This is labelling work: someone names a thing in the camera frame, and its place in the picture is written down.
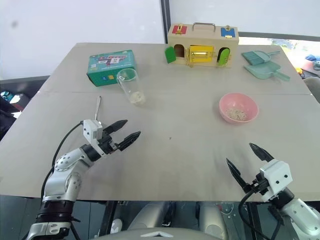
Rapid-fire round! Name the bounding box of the green cardboard game box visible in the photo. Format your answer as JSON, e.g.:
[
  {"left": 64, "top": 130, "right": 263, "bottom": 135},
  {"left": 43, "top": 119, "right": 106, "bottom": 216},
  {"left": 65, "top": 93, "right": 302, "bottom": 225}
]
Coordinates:
[{"left": 86, "top": 49, "right": 138, "bottom": 88}]

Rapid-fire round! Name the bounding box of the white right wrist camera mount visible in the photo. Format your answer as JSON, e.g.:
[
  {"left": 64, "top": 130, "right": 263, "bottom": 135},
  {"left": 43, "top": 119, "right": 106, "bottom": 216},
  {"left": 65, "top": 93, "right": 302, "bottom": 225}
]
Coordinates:
[{"left": 259, "top": 159, "right": 293, "bottom": 202}]

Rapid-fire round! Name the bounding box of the pink bowl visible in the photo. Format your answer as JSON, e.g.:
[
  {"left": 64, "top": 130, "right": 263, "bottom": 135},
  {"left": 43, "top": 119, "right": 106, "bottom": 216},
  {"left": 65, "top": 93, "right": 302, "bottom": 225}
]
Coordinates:
[{"left": 219, "top": 92, "right": 260, "bottom": 124}]

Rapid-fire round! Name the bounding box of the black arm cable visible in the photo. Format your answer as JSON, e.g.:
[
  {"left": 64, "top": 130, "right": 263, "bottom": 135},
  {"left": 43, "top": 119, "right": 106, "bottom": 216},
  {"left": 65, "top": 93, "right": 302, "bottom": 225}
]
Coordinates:
[
  {"left": 238, "top": 190, "right": 274, "bottom": 240},
  {"left": 40, "top": 121, "right": 85, "bottom": 201}
]

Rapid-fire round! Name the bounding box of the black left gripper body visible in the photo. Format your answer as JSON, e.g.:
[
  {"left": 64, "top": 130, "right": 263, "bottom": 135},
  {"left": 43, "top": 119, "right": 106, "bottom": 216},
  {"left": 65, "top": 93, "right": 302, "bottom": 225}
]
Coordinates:
[{"left": 97, "top": 127, "right": 121, "bottom": 157}]

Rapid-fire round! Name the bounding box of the wooden lock box with doors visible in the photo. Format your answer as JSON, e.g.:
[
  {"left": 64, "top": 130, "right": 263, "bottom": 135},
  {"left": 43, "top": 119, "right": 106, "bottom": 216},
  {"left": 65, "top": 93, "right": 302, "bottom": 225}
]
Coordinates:
[{"left": 164, "top": 22, "right": 240, "bottom": 69}]

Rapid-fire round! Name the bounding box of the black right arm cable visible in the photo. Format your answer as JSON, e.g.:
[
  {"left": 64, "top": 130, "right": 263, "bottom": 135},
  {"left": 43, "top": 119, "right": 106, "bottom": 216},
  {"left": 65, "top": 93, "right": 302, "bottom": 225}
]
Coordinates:
[{"left": 238, "top": 190, "right": 274, "bottom": 240}]

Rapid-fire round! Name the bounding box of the black table leg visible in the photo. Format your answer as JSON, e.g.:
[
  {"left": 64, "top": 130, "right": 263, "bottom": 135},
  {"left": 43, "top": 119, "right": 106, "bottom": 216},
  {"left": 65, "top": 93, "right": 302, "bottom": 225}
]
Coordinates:
[{"left": 99, "top": 200, "right": 117, "bottom": 236}]

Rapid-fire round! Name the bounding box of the grey robot torso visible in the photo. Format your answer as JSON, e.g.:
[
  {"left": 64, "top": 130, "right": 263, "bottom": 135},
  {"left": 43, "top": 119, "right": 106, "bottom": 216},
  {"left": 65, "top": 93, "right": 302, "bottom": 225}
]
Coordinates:
[{"left": 97, "top": 226, "right": 226, "bottom": 240}]

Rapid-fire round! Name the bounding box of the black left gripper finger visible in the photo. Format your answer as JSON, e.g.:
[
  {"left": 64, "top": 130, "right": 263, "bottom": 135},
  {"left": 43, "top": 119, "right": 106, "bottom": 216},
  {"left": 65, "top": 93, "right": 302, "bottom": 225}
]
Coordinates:
[
  {"left": 103, "top": 119, "right": 129, "bottom": 135},
  {"left": 117, "top": 130, "right": 142, "bottom": 152}
]

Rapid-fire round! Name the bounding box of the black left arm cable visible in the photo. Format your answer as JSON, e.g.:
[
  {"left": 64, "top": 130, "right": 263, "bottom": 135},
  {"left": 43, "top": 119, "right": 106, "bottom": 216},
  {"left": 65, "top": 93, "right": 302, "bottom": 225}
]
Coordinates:
[{"left": 40, "top": 121, "right": 85, "bottom": 201}]

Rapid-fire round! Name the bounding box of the teal hand brush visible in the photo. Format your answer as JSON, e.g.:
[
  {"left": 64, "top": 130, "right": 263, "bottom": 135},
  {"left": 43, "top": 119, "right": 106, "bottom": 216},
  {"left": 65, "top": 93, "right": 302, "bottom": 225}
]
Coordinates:
[{"left": 241, "top": 50, "right": 281, "bottom": 67}]

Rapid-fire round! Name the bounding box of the grey rounded shape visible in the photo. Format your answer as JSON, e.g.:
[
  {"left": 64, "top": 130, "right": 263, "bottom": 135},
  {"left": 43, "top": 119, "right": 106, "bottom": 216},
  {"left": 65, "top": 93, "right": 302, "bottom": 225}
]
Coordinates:
[
  {"left": 197, "top": 201, "right": 229, "bottom": 240},
  {"left": 127, "top": 201, "right": 176, "bottom": 231}
]

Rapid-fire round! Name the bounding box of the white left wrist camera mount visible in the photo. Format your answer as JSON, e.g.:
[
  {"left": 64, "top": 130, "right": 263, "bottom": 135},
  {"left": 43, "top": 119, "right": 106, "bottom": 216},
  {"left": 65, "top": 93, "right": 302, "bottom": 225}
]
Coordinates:
[{"left": 82, "top": 119, "right": 104, "bottom": 157}]

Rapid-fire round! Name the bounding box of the dark window frame post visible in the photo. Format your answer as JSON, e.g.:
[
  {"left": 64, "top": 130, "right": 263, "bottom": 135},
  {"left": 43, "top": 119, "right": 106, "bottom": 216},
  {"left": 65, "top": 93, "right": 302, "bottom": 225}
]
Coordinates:
[{"left": 159, "top": 0, "right": 172, "bottom": 45}]

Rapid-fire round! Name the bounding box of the metal spoon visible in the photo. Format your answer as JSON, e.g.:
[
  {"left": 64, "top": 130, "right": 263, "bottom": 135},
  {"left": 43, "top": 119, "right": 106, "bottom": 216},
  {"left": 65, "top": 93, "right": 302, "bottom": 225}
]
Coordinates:
[{"left": 94, "top": 95, "right": 103, "bottom": 125}]

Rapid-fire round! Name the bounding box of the clear plastic cup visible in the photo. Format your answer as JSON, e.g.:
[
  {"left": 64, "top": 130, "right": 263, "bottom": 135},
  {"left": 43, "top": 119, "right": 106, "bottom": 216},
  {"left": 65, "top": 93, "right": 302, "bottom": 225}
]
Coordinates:
[{"left": 116, "top": 68, "right": 147, "bottom": 106}]

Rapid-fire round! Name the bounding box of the teal dustpan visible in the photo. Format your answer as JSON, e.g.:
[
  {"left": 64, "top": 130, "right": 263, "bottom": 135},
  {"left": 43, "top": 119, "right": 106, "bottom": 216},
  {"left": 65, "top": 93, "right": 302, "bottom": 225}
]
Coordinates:
[{"left": 243, "top": 61, "right": 291, "bottom": 82}]

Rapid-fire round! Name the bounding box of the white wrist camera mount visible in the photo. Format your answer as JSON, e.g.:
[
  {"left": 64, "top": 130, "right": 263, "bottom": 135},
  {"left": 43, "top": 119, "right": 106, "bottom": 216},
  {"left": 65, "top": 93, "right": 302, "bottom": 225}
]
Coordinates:
[
  {"left": 259, "top": 159, "right": 293, "bottom": 202},
  {"left": 82, "top": 119, "right": 104, "bottom": 157}
]

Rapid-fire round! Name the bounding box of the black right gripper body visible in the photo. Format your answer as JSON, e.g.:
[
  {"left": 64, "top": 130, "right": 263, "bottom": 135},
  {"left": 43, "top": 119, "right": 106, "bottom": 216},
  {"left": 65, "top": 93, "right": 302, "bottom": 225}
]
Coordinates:
[{"left": 244, "top": 174, "right": 270, "bottom": 197}]

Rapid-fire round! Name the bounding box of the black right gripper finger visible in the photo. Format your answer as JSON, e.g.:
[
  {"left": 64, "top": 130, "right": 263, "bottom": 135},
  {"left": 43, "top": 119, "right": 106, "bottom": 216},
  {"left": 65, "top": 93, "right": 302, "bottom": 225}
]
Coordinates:
[
  {"left": 226, "top": 157, "right": 251, "bottom": 193},
  {"left": 249, "top": 142, "right": 275, "bottom": 163}
]

